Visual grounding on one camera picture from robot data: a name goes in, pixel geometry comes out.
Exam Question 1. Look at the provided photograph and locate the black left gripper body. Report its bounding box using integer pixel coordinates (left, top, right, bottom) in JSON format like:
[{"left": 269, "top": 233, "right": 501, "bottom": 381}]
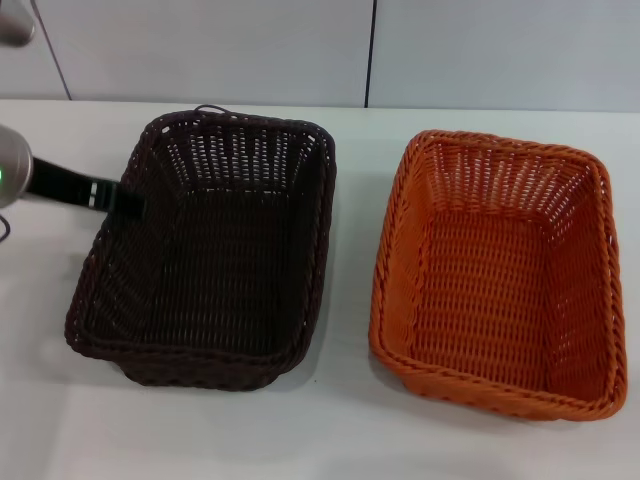
[{"left": 27, "top": 156, "right": 120, "bottom": 214}]

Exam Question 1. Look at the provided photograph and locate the dark brown wicker basket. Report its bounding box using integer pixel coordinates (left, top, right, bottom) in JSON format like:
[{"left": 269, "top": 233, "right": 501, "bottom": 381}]
[{"left": 64, "top": 104, "right": 339, "bottom": 394}]

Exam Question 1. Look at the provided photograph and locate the orange wicker basket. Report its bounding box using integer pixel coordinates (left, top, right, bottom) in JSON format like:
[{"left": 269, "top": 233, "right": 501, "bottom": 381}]
[{"left": 368, "top": 128, "right": 629, "bottom": 421}]

